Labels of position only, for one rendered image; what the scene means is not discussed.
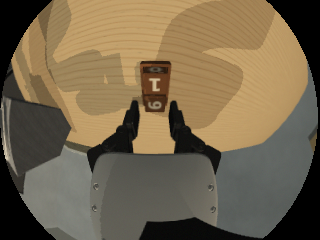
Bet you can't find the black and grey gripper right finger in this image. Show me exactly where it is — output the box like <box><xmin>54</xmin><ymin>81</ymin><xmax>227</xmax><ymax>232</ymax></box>
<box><xmin>168</xmin><ymin>101</ymin><xmax>221</xmax><ymax>175</ymax></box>

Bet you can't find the brown wooden tray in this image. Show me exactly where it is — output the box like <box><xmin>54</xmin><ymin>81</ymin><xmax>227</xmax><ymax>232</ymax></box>
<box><xmin>140</xmin><ymin>61</ymin><xmax>172</xmax><ymax>106</ymax></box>

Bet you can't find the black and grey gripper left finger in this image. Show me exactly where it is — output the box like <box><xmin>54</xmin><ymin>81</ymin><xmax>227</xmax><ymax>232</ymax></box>
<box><xmin>87</xmin><ymin>100</ymin><xmax>140</xmax><ymax>173</ymax></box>

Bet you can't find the brown number cube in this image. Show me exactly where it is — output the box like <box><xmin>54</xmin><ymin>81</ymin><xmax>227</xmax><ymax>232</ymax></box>
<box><xmin>144</xmin><ymin>94</ymin><xmax>166</xmax><ymax>112</ymax></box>
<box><xmin>142</xmin><ymin>67</ymin><xmax>168</xmax><ymax>95</ymax></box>

